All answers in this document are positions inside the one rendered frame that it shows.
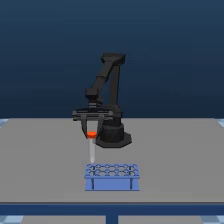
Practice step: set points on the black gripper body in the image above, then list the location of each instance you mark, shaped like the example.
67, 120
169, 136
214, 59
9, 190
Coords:
91, 112

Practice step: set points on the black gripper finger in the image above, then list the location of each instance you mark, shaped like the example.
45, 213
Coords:
83, 125
100, 124

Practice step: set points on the clear tube with orange cap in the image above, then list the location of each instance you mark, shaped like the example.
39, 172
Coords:
91, 148

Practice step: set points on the dark six-joint robot arm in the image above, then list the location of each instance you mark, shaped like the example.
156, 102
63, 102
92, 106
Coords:
112, 86

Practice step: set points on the blue test tube rack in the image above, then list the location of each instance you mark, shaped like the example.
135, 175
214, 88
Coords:
111, 177

